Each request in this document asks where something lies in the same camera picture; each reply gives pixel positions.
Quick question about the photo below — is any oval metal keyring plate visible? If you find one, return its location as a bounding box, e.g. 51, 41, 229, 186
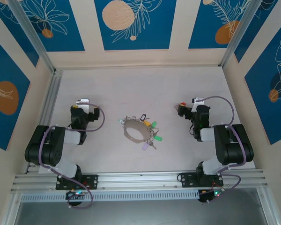
122, 118, 155, 144

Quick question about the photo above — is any controller board with lights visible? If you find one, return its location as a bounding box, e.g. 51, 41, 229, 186
65, 189, 88, 201
198, 188, 226, 203

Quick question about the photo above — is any grey metal sheet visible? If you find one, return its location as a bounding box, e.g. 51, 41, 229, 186
13, 188, 268, 225

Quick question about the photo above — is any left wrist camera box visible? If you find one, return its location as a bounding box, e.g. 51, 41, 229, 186
74, 98, 91, 114

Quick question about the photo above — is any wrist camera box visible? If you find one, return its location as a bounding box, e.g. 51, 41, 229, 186
74, 98, 91, 114
192, 97, 205, 111

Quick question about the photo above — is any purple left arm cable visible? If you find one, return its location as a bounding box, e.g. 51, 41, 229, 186
38, 102, 106, 209

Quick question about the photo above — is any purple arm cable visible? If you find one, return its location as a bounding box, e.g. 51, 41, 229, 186
198, 95, 247, 203
38, 102, 106, 209

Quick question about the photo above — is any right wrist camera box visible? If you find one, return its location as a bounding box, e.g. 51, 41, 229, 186
192, 97, 205, 111

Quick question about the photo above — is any aluminium frame rail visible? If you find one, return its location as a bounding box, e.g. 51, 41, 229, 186
14, 168, 266, 186
10, 179, 270, 195
25, 68, 63, 174

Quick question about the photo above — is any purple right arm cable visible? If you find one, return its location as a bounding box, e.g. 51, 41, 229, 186
198, 95, 247, 203

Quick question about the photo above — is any blue floral wall panel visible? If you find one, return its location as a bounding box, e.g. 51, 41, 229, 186
234, 0, 281, 63
0, 0, 40, 68
244, 20, 281, 146
14, 0, 86, 53
0, 33, 31, 151
188, 0, 256, 50
94, 0, 177, 51

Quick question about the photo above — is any aluminium frame post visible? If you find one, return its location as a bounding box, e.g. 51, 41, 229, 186
7, 0, 57, 74
256, 187, 280, 225
218, 0, 259, 68
0, 192, 22, 225

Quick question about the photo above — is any white slotted cable duct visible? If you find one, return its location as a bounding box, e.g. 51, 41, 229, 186
20, 190, 201, 203

